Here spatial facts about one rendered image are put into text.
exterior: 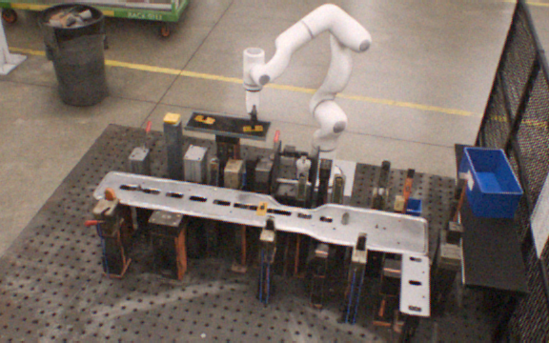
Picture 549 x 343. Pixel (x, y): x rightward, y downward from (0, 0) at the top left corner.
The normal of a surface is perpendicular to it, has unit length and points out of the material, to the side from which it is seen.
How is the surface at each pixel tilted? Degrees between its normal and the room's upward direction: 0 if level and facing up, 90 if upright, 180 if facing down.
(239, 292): 0
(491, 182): 0
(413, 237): 0
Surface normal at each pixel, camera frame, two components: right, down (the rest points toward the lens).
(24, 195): 0.04, -0.79
